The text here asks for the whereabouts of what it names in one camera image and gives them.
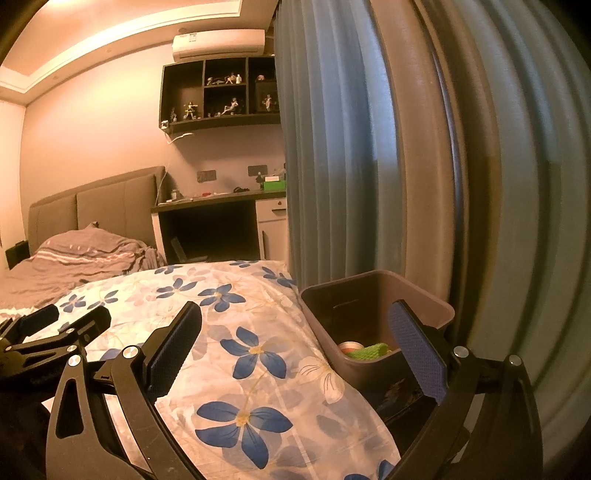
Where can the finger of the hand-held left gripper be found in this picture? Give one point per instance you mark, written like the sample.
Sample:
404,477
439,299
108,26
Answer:
90,323
39,316

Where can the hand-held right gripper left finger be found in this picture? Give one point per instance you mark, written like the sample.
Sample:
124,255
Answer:
173,355

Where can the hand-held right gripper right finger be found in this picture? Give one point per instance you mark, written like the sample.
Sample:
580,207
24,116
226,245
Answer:
418,350

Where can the green foam net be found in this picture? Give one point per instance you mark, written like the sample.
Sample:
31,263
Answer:
369,352

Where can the small red paper cup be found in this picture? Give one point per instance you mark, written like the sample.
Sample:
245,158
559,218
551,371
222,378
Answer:
351,346

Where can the grey striped bedding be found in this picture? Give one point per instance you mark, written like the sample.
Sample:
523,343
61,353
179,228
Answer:
69,263

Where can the black nightstand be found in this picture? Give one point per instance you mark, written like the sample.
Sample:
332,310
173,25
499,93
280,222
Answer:
17,254

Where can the brown padded headboard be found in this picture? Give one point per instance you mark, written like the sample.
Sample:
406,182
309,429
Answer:
115,203

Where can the dark desk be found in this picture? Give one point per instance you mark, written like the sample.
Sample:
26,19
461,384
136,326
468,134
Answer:
207,198

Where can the white drawer cabinet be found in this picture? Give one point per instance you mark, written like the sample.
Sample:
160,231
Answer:
272,226

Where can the green box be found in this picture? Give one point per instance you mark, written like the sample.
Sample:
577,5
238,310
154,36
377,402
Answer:
274,185

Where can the blue curtain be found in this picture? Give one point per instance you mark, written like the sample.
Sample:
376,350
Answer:
332,138

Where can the group of small figurines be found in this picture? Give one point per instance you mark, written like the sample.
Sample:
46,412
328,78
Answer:
189,110

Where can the white air conditioner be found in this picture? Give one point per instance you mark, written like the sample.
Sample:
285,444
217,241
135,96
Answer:
217,44

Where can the dark wall socket panel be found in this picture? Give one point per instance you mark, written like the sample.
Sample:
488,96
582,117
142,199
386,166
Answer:
257,170

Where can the dark wall shelf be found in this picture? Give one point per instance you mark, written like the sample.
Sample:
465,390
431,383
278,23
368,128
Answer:
182,87

